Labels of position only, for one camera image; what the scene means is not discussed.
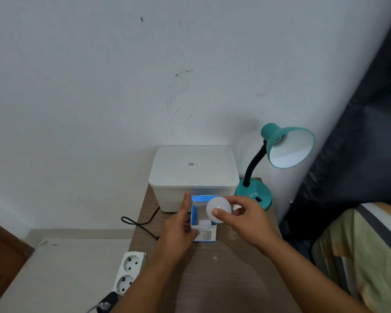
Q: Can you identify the black power cable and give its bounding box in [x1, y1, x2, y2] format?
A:
[121, 206, 161, 241]

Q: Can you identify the black plug adapter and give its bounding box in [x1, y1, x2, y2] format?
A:
[96, 291, 120, 313]

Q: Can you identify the person's right forearm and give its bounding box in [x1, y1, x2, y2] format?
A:
[264, 238, 373, 313]

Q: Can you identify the brown wooden door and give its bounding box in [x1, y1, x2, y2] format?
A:
[0, 216, 35, 304]

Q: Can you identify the striped green yellow bedding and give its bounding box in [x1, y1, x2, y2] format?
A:
[311, 201, 391, 313]

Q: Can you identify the blue white bulb carton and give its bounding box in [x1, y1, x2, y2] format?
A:
[190, 195, 218, 242]

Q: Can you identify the white light bulb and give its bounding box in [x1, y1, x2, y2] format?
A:
[206, 197, 244, 224]

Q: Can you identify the teal gooseneck desk lamp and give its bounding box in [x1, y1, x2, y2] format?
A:
[234, 123, 315, 211]

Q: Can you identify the white lidded plastic storage box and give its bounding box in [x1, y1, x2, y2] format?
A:
[149, 145, 240, 213]

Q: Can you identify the dark plastic sheet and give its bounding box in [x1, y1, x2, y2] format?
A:
[278, 5, 391, 259]

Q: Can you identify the person's left hand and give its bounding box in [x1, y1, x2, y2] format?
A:
[156, 191, 201, 261]

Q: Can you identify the white power strip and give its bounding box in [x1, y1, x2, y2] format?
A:
[112, 251, 147, 296]

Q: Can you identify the person's right hand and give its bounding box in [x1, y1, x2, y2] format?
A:
[212, 196, 282, 256]

